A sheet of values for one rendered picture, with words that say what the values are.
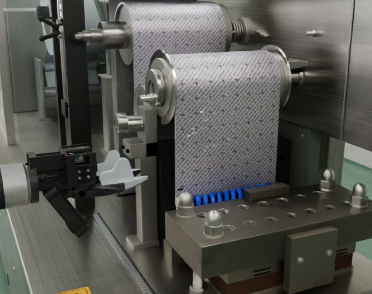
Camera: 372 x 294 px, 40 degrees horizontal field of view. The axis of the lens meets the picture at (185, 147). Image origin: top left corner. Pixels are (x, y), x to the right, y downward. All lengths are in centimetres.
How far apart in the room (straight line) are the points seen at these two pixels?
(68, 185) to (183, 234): 22
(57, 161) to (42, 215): 44
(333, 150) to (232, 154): 41
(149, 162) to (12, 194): 31
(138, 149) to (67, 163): 20
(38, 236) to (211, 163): 44
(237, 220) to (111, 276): 27
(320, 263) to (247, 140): 28
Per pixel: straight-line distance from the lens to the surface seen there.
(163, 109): 101
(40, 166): 91
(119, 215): 129
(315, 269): 98
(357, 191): 105
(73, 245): 116
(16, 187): 89
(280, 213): 99
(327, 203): 106
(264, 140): 109
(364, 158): 452
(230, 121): 103
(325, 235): 96
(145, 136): 104
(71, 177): 91
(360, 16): 103
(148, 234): 113
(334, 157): 140
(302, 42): 117
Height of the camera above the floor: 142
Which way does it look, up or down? 17 degrees down
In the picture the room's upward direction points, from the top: straight up
